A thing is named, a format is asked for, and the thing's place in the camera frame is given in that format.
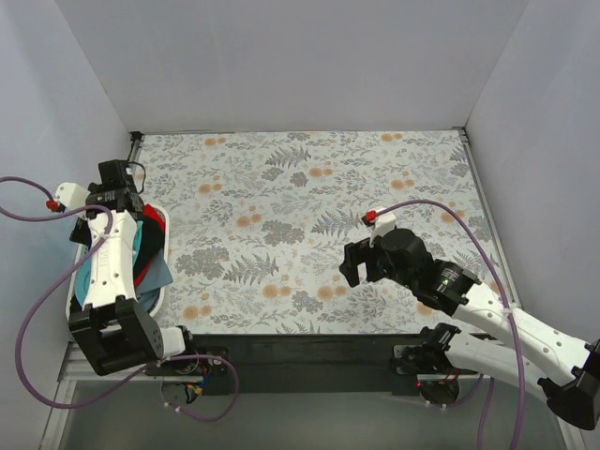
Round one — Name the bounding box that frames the turquoise t shirt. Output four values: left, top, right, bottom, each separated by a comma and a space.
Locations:
83, 221, 142, 303

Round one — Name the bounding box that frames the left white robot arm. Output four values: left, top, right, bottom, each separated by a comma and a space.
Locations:
55, 182, 200, 375

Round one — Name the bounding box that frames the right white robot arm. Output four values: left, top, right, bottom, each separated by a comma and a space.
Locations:
339, 207, 599, 430

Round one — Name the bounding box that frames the red t shirt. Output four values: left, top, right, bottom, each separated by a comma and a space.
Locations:
133, 203, 166, 287

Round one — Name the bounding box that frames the black t shirt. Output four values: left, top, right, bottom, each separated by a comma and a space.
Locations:
71, 205, 166, 287

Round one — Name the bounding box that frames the grey blue t shirt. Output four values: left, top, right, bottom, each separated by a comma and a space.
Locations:
135, 254, 173, 295

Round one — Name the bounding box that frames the floral table mat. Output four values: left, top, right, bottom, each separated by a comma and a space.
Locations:
136, 130, 506, 334

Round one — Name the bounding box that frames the white laundry basket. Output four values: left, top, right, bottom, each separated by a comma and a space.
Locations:
65, 203, 173, 319

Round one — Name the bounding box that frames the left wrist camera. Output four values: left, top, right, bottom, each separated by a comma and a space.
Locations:
98, 159, 133, 189

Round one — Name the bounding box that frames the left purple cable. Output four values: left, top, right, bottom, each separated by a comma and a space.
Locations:
0, 176, 240, 423

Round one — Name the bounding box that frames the purple cable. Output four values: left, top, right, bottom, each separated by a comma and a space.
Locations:
378, 200, 531, 450
0, 176, 240, 423

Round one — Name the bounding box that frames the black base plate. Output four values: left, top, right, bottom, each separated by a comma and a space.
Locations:
144, 333, 474, 398

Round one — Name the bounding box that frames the aluminium frame rail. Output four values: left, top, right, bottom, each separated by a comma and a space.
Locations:
58, 343, 143, 382

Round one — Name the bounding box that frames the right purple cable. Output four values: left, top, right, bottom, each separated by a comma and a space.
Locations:
378, 200, 531, 450

